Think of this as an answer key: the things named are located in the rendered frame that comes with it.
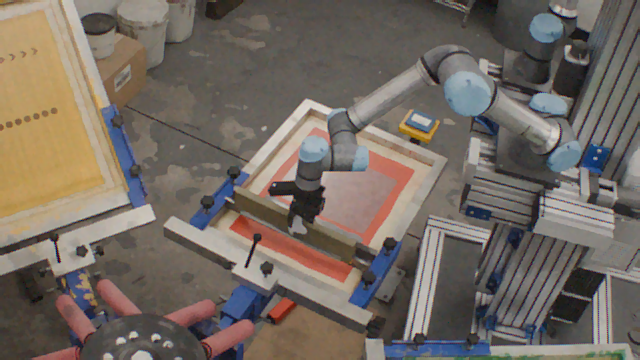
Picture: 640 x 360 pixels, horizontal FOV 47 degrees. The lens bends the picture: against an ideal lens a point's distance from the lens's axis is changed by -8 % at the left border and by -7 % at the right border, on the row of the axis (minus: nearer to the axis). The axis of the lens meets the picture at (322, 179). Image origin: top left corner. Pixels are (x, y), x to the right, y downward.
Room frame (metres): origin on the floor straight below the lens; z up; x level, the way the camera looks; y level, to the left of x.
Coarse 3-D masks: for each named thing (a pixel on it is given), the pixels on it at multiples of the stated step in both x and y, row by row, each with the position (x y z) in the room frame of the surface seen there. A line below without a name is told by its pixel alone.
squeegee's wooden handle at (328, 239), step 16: (240, 192) 1.68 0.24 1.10; (240, 208) 1.67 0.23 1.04; (256, 208) 1.65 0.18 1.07; (272, 208) 1.64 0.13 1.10; (272, 224) 1.63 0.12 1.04; (304, 224) 1.60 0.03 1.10; (320, 240) 1.58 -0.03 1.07; (336, 240) 1.56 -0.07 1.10; (352, 240) 1.56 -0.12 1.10; (352, 256) 1.55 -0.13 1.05
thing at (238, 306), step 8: (240, 288) 1.36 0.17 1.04; (248, 288) 1.37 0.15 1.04; (232, 296) 1.33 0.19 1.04; (240, 296) 1.33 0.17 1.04; (248, 296) 1.34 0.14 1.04; (256, 296) 1.35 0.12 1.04; (232, 304) 1.30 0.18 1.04; (240, 304) 1.30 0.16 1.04; (248, 304) 1.31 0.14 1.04; (224, 312) 1.27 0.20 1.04; (232, 312) 1.27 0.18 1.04; (240, 312) 1.28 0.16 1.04; (248, 312) 1.31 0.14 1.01; (240, 320) 1.26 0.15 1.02
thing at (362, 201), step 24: (384, 168) 2.07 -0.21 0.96; (408, 168) 2.09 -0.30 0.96; (336, 192) 1.91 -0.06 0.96; (360, 192) 1.93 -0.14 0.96; (384, 192) 1.95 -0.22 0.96; (336, 216) 1.79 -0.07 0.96; (360, 216) 1.81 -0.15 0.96; (384, 216) 1.83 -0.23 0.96; (312, 264) 1.57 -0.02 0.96; (336, 264) 1.59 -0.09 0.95
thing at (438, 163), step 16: (304, 112) 2.26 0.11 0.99; (320, 112) 2.28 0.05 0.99; (288, 128) 2.15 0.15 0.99; (368, 128) 2.23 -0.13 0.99; (272, 144) 2.05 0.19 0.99; (384, 144) 2.19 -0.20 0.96; (400, 144) 2.17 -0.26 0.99; (256, 160) 1.95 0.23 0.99; (432, 160) 2.13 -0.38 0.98; (432, 176) 2.04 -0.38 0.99; (224, 208) 1.72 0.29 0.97; (416, 208) 1.86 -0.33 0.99; (208, 224) 1.63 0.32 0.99; (400, 224) 1.78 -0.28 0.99; (224, 240) 1.57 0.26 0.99; (256, 256) 1.53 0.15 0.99; (288, 272) 1.49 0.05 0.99; (320, 288) 1.46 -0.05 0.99; (336, 288) 1.47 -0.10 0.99
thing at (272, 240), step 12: (312, 132) 2.19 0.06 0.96; (324, 132) 2.20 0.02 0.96; (288, 168) 1.98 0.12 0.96; (276, 180) 1.91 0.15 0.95; (324, 180) 1.95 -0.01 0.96; (336, 180) 1.96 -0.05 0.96; (264, 192) 1.84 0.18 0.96; (324, 192) 1.90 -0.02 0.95; (288, 204) 1.81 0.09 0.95; (240, 216) 1.72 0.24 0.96; (228, 228) 1.66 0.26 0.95; (240, 228) 1.67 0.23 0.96; (252, 228) 1.67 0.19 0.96; (264, 228) 1.68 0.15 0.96; (252, 240) 1.62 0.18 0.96; (264, 240) 1.63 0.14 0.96; (276, 240) 1.64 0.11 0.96; (288, 240) 1.65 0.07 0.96
